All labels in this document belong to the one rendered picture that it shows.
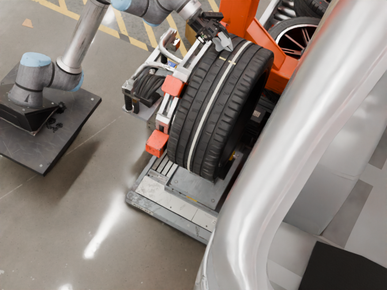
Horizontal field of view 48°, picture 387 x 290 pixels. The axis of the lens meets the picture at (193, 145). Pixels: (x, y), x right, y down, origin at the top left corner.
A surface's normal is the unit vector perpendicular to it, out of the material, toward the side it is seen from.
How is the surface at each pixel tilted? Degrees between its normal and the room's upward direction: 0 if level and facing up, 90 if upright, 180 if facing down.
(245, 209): 23
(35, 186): 0
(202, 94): 32
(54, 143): 0
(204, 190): 0
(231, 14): 90
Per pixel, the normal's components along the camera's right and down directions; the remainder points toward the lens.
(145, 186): 0.07, -0.50
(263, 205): -0.26, -0.44
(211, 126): -0.30, 0.24
